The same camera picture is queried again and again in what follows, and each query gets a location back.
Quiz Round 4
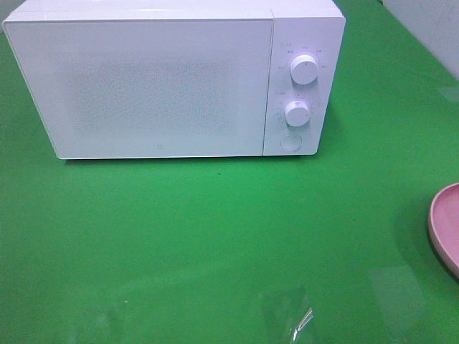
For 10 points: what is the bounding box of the white microwave oven body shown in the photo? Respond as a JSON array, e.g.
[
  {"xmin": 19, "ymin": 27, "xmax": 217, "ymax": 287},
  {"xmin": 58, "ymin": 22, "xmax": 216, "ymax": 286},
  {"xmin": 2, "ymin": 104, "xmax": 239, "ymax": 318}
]
[{"xmin": 2, "ymin": 1, "xmax": 346, "ymax": 156}]

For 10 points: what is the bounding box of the upper white power knob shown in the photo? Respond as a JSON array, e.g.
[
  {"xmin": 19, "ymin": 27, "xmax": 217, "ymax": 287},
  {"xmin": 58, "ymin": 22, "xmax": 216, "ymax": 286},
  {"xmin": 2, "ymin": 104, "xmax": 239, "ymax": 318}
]
[{"xmin": 290, "ymin": 54, "xmax": 318, "ymax": 85}]

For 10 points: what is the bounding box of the pink round plate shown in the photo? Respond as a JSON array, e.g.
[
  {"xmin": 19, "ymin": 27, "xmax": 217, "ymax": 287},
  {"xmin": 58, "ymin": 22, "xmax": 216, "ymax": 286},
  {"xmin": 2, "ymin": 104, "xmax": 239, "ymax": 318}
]
[{"xmin": 428, "ymin": 183, "xmax": 458, "ymax": 279}]

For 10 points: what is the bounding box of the lower white timer knob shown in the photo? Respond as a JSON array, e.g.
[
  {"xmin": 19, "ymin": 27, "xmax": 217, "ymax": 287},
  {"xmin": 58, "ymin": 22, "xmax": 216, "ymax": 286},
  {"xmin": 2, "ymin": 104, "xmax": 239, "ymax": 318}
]
[{"xmin": 285, "ymin": 100, "xmax": 311, "ymax": 127}]

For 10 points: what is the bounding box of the clear plastic film piece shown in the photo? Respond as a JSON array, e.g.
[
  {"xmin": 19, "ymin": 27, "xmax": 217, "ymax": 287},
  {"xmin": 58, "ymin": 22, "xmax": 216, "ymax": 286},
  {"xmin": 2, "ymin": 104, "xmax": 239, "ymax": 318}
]
[{"xmin": 262, "ymin": 286, "xmax": 317, "ymax": 343}]

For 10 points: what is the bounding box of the white microwave door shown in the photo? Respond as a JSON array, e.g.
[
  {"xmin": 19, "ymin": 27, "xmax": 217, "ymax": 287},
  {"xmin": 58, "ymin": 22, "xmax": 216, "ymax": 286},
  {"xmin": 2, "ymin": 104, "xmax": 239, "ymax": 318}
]
[{"xmin": 5, "ymin": 19, "xmax": 273, "ymax": 159}]

